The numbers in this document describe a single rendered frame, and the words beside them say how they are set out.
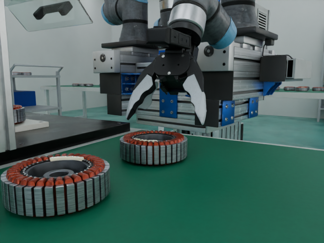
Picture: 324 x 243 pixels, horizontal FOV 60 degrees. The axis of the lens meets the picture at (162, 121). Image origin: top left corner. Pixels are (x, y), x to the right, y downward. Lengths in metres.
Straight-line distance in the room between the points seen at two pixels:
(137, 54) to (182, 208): 1.03
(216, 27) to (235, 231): 0.50
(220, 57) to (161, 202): 0.63
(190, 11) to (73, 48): 7.52
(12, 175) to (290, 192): 0.30
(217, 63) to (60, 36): 7.08
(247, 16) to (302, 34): 6.01
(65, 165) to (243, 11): 0.82
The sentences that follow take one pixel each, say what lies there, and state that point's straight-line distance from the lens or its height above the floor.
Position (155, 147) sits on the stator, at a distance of 0.41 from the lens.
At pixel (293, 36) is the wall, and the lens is 7.04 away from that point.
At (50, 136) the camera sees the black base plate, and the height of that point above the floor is 0.77.
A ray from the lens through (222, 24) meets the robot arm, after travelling 0.69.
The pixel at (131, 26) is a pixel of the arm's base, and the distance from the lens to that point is 1.31.
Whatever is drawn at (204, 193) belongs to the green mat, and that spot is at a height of 0.75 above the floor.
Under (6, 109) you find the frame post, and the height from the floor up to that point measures 0.83.
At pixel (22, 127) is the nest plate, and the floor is 0.78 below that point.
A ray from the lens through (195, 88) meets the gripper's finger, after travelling 0.49.
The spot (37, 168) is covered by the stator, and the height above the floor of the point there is 0.78.
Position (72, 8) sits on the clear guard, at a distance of 0.71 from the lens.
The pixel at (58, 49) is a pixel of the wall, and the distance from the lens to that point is 7.74.
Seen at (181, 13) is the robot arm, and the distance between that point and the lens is 0.58.
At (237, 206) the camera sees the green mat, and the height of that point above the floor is 0.75.
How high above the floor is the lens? 0.88
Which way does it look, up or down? 9 degrees down
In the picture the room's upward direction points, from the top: straight up
